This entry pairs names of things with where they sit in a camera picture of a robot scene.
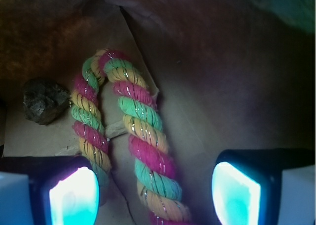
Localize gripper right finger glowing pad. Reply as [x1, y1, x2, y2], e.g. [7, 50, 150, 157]
[211, 148, 316, 225]

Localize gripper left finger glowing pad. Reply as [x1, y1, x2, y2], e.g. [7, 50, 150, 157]
[0, 156, 99, 225]

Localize multicolored twisted rope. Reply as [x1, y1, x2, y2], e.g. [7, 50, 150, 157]
[70, 48, 193, 225]

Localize brown rock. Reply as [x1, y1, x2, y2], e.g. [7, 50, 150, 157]
[22, 77, 70, 125]

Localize brown paper bag tray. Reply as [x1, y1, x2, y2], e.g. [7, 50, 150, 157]
[0, 0, 316, 225]

